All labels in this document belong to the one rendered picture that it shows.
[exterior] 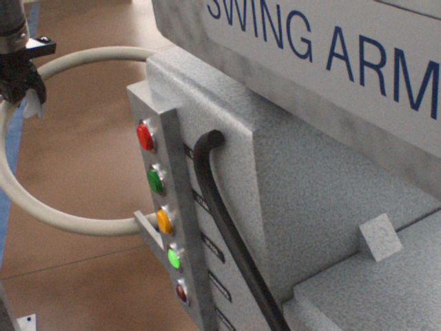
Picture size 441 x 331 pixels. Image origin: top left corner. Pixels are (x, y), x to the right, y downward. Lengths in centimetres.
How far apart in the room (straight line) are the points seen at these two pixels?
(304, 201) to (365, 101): 20
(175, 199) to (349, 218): 17
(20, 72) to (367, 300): 94
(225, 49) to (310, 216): 16
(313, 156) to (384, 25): 21
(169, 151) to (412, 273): 23
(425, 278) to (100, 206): 279
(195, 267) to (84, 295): 212
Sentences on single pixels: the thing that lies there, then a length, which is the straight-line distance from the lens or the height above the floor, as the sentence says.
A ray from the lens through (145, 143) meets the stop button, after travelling 60.
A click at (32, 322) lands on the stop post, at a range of 272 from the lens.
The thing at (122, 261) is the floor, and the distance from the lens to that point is 286.
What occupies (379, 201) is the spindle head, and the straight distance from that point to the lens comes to 56.
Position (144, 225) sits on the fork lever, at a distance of 108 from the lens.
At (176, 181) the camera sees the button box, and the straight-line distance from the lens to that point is 59.
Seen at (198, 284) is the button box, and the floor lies 133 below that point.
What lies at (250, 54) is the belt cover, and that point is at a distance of 40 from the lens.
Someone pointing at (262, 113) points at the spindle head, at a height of 156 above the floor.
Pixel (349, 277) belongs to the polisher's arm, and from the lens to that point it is 55.
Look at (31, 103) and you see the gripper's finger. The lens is 136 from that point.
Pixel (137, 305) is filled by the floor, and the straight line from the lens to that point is 263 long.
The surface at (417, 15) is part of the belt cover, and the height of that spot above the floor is 168.
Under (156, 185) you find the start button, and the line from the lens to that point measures 62.
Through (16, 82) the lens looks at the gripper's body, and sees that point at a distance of 129.
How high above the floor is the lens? 178
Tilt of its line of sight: 31 degrees down
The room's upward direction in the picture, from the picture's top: 9 degrees counter-clockwise
